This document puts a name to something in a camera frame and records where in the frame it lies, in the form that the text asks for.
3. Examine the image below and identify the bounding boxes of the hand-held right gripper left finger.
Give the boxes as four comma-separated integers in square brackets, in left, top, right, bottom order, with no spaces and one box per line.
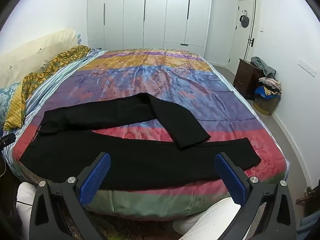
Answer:
[29,152,111,240]

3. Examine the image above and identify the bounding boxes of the white door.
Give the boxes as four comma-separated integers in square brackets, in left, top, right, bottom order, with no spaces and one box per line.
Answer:
[226,0,260,75]

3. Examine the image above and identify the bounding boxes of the person's leg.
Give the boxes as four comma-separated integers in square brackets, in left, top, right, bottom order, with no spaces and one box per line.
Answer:
[15,181,38,230]
[172,197,240,240]

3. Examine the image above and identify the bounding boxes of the person's left leg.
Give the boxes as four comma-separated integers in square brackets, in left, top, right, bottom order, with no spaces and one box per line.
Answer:
[15,181,38,230]

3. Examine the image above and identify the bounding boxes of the colourful striped bedspread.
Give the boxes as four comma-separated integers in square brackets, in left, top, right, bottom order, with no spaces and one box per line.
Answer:
[2,47,290,222]

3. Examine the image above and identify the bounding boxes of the black round hanging object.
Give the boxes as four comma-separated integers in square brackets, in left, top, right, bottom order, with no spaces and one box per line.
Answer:
[239,10,250,28]

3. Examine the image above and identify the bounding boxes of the white wardrobe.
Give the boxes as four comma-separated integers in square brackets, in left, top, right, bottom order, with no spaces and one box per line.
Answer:
[87,0,213,58]

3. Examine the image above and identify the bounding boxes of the white wall plate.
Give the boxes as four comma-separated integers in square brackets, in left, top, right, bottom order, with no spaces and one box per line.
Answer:
[298,59,316,76]

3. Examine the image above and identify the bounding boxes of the black pants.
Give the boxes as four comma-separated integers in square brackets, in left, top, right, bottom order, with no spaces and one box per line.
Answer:
[19,92,262,190]

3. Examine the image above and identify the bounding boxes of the dark brown object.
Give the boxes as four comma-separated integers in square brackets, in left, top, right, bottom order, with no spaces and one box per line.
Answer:
[296,186,320,205]

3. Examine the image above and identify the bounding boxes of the yellow floral blanket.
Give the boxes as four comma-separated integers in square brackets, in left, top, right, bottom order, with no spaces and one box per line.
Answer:
[4,45,92,130]

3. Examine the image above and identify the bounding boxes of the person's right leg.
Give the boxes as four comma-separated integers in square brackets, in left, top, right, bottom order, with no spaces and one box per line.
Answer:
[172,197,240,240]

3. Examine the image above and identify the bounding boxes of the dark wooden nightstand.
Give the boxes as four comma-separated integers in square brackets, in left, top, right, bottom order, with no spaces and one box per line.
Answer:
[233,59,263,100]

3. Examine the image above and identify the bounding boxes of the grey cloth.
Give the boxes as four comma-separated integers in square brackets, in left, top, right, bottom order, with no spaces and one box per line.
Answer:
[251,56,277,79]

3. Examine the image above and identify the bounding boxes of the patterned floor rug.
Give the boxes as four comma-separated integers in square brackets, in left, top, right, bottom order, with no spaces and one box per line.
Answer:
[50,200,180,240]

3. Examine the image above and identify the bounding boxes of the teal patterned pillow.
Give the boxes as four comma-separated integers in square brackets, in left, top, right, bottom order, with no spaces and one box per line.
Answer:
[0,84,22,127]

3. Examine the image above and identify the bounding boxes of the golden laundry basket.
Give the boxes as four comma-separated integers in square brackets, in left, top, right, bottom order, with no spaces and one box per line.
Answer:
[254,96,279,116]

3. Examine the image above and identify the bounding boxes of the cream headboard pillow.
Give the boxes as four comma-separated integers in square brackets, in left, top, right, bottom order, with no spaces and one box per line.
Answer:
[0,29,78,88]

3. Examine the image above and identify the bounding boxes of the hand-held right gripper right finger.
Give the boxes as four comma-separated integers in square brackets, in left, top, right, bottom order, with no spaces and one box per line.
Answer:
[214,152,297,240]

